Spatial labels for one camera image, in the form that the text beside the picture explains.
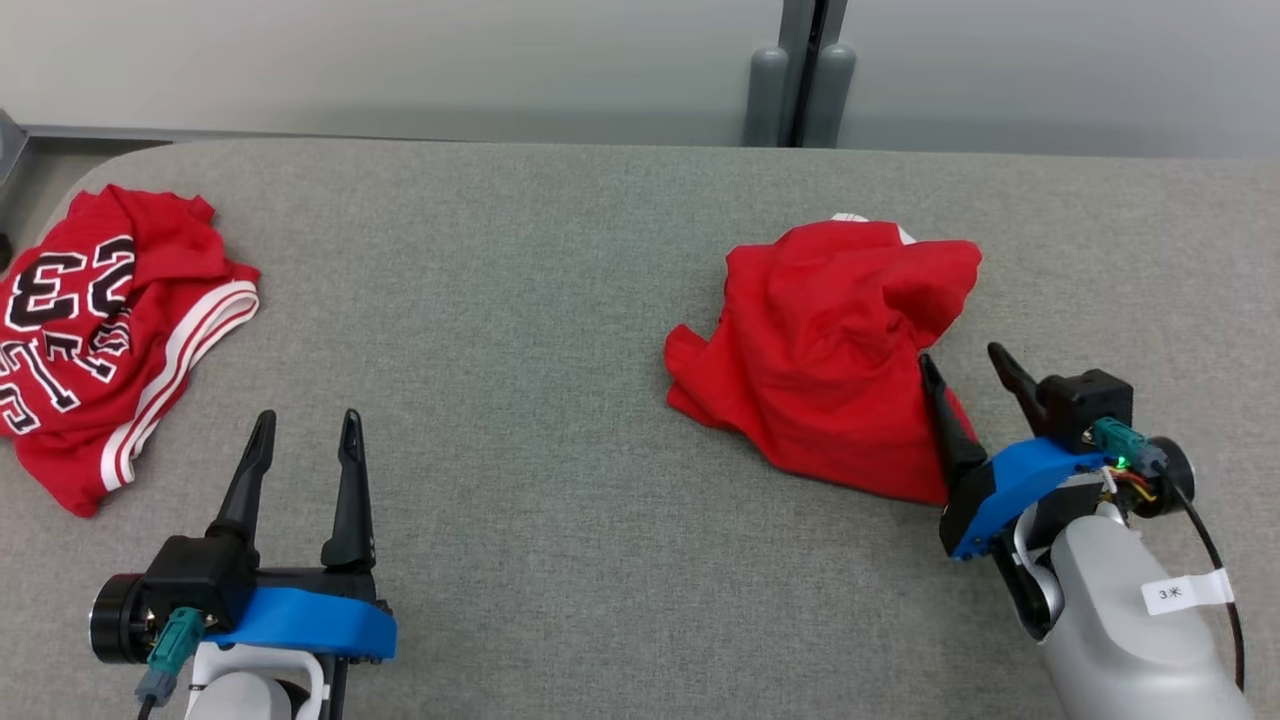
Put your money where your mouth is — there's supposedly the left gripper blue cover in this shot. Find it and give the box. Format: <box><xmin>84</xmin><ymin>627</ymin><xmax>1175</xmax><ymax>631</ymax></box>
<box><xmin>205</xmin><ymin>408</ymin><xmax>398</xmax><ymax>663</ymax></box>

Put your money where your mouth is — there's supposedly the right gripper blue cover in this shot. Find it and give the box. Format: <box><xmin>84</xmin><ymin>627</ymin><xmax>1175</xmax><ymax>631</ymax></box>
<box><xmin>919</xmin><ymin>343</ymin><xmax>1111</xmax><ymax>561</ymax></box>

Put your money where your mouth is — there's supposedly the plain red garment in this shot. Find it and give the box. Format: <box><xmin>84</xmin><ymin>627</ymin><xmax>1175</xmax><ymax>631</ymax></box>
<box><xmin>664</xmin><ymin>213</ymin><xmax>984</xmax><ymax>506</ymax></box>

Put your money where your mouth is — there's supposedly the red jersey with black number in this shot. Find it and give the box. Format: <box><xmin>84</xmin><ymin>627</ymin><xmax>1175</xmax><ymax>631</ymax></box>
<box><xmin>0</xmin><ymin>185</ymin><xmax>263</xmax><ymax>518</ymax></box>

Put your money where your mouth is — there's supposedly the white paper label tag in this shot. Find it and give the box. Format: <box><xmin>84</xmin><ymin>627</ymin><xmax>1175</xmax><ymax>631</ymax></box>
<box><xmin>1142</xmin><ymin>568</ymin><xmax>1236</xmax><ymax>616</ymax></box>

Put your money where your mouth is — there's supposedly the right arm cable teal plug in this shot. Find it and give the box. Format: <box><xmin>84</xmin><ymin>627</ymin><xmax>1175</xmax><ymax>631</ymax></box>
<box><xmin>1092</xmin><ymin>417</ymin><xmax>1247</xmax><ymax>693</ymax></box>

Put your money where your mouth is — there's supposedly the arm cable teal plug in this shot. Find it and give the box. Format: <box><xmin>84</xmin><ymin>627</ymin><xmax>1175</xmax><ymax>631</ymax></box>
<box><xmin>135</xmin><ymin>606</ymin><xmax>207</xmax><ymax>720</ymax></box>
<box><xmin>1092</xmin><ymin>417</ymin><xmax>1247</xmax><ymax>693</ymax></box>

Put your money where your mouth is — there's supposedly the left arm cable teal plug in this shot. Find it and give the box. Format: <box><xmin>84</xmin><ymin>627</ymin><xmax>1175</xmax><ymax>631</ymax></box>
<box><xmin>135</xmin><ymin>606</ymin><xmax>207</xmax><ymax>720</ymax></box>

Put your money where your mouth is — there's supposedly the grey cylindrical post foot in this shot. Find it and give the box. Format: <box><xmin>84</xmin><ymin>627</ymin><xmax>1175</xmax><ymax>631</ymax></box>
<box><xmin>803</xmin><ymin>43</ymin><xmax>857</xmax><ymax>149</ymax></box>
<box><xmin>745</xmin><ymin>45</ymin><xmax>791</xmax><ymax>148</ymax></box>

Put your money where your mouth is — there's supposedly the grey partition post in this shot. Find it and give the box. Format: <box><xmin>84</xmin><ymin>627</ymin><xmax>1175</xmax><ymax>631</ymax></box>
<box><xmin>780</xmin><ymin>0</ymin><xmax>849</xmax><ymax>148</ymax></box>

